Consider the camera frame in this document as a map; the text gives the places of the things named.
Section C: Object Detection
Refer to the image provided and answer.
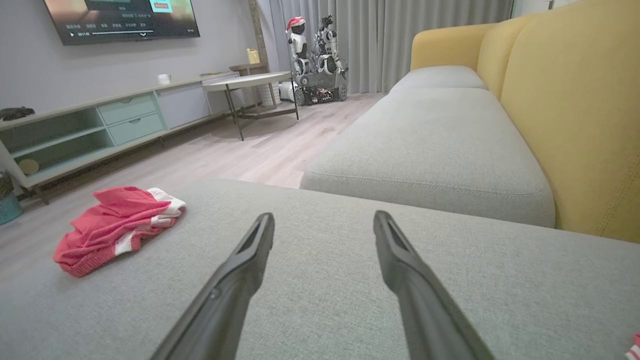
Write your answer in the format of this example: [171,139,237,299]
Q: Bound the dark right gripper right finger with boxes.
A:
[372,210,496,360]

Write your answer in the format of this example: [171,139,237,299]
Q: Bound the large yellow sofa back cushion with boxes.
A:
[499,0,640,245]

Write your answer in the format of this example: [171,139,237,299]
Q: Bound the white black humanoid robot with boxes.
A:
[311,13,349,77]

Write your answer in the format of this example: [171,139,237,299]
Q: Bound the long grey sofa seat cushion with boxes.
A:
[299,87,556,229]

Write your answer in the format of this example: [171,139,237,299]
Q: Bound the white ribbed cylinder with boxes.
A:
[259,82,280,107]

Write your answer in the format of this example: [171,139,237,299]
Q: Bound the grey curtains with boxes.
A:
[257,0,515,96]

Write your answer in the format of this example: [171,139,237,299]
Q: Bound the wooden side table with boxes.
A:
[228,62,282,109]

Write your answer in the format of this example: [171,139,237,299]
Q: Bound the light green tv cabinet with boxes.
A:
[0,71,247,206]

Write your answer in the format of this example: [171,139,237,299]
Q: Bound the white robot with santa hat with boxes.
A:
[285,16,311,77]

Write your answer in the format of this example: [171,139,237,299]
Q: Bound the dark object on cabinet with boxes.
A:
[0,105,36,122]

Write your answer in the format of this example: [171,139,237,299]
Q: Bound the yellow sofa armrest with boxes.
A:
[410,23,496,72]

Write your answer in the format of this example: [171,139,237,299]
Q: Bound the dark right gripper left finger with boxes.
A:
[150,212,276,360]

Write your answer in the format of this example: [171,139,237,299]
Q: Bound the red shorts white stripes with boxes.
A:
[53,185,187,279]

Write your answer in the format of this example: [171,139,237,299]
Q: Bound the wall television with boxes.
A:
[43,0,201,47]

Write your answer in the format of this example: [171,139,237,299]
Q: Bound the round grey coffee table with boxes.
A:
[202,71,301,142]

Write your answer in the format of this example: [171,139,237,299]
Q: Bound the small yellow sofa back cushion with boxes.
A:
[476,15,534,101]

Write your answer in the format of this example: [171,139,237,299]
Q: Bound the white round device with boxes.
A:
[278,81,300,104]

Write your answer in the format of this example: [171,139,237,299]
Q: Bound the teal plant pot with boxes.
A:
[0,170,24,226]

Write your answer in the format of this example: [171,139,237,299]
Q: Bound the short grey sofa seat cushion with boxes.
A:
[388,65,489,94]

